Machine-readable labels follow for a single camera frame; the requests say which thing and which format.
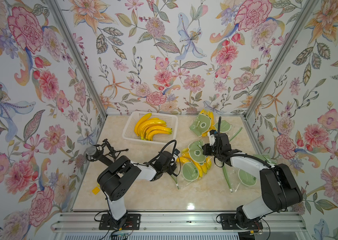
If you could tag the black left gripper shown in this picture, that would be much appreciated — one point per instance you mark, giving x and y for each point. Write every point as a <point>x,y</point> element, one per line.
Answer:
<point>173,166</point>

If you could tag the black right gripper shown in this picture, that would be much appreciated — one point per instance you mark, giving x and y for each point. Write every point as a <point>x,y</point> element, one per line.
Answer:
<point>205,147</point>

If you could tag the zip-top bag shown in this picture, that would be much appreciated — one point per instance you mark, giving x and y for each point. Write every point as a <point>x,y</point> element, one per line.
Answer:
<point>193,165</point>
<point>205,122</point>
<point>247,177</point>

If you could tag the yellow banana bunch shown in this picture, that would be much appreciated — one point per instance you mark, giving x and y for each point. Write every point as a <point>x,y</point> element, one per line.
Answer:
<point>152,127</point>

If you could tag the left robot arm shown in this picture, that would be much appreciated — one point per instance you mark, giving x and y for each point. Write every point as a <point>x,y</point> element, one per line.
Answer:
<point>116,180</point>

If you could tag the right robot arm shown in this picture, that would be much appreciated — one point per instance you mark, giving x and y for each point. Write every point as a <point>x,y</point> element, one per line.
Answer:
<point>279,189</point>

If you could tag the white plastic basket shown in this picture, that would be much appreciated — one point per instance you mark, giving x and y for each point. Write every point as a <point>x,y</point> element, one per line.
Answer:
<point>161,139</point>

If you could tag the black microphone on tripod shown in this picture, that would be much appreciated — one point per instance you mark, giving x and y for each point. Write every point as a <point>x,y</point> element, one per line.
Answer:
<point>104,153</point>

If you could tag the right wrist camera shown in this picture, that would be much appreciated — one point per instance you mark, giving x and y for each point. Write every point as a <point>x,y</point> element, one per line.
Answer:
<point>212,139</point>

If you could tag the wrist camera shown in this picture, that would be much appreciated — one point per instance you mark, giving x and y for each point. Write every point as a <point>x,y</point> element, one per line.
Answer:
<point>177,153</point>
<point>212,139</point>

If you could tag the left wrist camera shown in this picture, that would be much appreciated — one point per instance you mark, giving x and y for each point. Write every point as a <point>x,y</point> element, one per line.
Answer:
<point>177,153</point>

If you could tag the aluminium front rail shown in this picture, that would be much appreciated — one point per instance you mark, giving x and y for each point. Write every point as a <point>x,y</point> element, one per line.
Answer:
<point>179,221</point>

